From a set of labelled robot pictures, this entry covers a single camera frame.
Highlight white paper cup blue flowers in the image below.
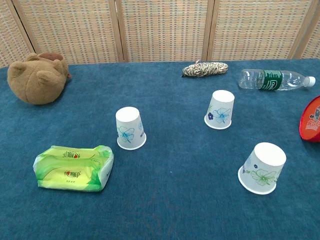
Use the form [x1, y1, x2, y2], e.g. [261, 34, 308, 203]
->
[203, 89, 236, 130]
[115, 106, 147, 151]

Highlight white paper cup green flower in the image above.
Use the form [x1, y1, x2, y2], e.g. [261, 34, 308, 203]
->
[237, 142, 287, 195]

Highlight woven folding screen panel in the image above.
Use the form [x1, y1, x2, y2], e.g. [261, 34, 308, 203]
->
[298, 14, 320, 60]
[11, 0, 125, 65]
[114, 0, 215, 63]
[201, 0, 320, 61]
[0, 0, 35, 69]

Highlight green tissue pack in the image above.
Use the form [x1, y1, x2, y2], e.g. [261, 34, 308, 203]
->
[32, 144, 115, 193]

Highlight clear plastic bottle green label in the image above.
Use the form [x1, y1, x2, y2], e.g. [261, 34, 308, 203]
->
[237, 68, 317, 92]

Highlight brown plush toy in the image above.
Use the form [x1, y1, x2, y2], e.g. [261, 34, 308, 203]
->
[6, 51, 73, 106]

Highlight red round lid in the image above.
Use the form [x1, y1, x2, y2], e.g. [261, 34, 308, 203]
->
[298, 94, 320, 143]

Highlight black and white rope bundle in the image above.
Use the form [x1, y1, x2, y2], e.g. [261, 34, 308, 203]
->
[181, 59, 229, 78]

